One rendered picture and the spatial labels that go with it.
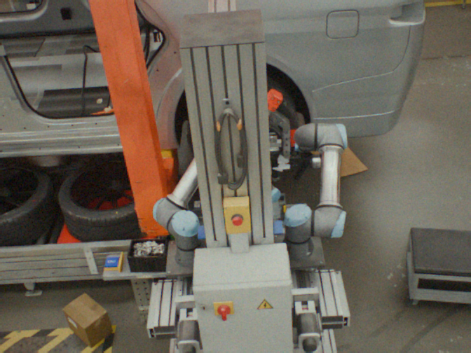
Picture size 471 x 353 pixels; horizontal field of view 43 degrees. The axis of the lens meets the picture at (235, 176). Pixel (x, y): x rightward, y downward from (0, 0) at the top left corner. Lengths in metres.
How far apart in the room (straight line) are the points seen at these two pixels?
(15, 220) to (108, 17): 1.60
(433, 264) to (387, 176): 1.27
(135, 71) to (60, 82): 1.67
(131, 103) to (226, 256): 1.01
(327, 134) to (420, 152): 2.19
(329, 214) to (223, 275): 0.69
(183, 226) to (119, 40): 0.86
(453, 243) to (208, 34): 2.21
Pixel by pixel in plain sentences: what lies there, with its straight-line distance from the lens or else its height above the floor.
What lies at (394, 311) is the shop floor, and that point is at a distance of 3.62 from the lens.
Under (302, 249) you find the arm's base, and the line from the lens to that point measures 2.67.
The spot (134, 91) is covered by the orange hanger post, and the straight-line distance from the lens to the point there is 2.81.
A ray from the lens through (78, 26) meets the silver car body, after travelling 5.24.
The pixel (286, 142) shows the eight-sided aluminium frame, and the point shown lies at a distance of 3.38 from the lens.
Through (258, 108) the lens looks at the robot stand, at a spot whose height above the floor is 1.81.
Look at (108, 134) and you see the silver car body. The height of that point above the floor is 0.88.
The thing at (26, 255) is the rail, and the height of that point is 0.34.
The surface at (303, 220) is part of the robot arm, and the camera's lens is 2.57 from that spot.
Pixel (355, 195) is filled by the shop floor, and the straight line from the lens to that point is 4.35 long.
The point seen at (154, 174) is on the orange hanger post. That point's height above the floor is 0.96.
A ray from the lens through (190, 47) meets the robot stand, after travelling 1.74.
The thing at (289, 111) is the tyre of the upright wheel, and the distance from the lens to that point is 3.37.
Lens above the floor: 2.75
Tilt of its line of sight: 37 degrees down
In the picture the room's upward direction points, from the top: 5 degrees counter-clockwise
